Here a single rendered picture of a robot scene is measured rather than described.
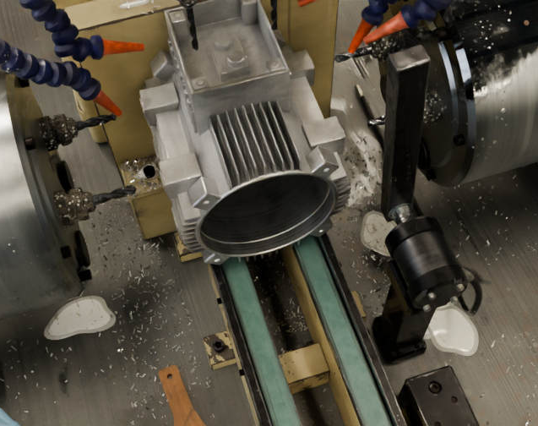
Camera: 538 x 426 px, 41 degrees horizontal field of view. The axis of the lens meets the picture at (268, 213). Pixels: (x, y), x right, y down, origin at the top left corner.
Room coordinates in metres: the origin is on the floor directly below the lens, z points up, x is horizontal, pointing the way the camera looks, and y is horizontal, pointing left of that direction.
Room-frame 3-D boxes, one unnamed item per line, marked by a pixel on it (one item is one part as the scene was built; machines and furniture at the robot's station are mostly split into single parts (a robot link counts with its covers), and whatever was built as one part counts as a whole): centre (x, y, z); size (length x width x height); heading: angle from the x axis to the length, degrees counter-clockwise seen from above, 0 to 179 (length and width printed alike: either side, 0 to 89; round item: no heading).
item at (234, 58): (0.53, 0.04, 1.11); 0.12 x 0.11 x 0.07; 15
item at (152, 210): (0.53, 0.15, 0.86); 0.07 x 0.06 x 0.12; 106
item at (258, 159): (0.49, 0.03, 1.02); 0.20 x 0.19 x 0.19; 15
